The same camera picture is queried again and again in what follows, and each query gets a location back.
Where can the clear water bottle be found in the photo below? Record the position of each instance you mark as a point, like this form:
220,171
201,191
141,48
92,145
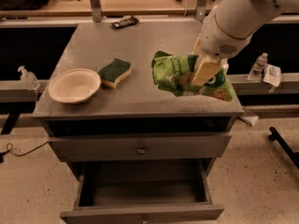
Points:
258,66

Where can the green yellow sponge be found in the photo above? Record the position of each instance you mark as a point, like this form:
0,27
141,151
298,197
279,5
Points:
112,74

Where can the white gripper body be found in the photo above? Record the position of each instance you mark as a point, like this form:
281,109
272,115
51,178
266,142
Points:
218,40

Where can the white paper bowl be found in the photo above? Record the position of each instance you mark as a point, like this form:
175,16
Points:
74,86

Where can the black remote control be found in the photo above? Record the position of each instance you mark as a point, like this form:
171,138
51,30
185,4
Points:
125,22

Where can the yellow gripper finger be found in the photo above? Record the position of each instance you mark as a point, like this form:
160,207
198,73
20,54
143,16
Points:
206,67
196,47

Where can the right pump bottle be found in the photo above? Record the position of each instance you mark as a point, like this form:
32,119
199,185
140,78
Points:
225,65

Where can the open lower drawer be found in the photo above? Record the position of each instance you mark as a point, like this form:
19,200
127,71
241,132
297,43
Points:
142,192

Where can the grey drawer cabinet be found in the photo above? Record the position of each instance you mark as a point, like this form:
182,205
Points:
137,106

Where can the closed upper drawer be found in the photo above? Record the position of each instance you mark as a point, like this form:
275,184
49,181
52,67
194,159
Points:
139,147

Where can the white paper packet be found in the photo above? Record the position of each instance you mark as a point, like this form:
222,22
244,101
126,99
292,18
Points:
272,75

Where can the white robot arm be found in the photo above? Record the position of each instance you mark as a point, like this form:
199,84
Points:
228,28

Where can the left hand sanitizer bottle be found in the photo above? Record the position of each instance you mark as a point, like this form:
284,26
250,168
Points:
28,79

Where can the green rice chip bag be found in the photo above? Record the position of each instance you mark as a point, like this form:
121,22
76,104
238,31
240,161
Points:
174,73

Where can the white floor block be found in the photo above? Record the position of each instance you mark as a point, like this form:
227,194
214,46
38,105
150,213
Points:
249,117

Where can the black metal leg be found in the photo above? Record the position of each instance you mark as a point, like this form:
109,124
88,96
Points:
275,136

